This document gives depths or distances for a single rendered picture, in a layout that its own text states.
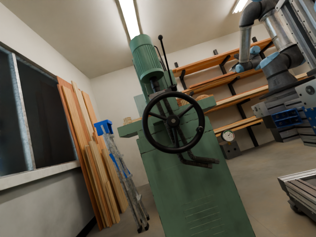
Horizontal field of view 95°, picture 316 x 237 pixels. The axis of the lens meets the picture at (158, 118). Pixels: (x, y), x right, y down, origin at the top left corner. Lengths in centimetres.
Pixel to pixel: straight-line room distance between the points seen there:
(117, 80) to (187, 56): 179
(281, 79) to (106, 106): 316
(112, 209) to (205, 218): 142
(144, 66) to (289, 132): 99
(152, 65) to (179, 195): 82
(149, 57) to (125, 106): 247
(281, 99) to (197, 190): 75
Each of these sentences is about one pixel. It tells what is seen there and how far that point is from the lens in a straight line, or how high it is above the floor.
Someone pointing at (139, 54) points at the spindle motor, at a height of 136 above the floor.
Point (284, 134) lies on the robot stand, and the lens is 115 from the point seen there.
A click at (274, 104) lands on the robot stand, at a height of 73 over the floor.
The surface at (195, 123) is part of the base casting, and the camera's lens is 86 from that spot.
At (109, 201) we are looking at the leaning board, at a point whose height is 25.
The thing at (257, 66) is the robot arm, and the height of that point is 108.
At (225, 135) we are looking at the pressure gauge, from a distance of 84.
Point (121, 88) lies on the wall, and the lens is 362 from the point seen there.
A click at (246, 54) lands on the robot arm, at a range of 145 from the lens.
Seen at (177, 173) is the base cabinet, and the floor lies 55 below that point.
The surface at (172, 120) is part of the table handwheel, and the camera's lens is 64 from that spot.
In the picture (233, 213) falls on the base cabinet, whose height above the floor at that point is 27.
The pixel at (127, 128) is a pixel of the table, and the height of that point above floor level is 88.
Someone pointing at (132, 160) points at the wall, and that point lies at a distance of 334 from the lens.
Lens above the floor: 74
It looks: 9 degrees up
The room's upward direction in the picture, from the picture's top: 19 degrees counter-clockwise
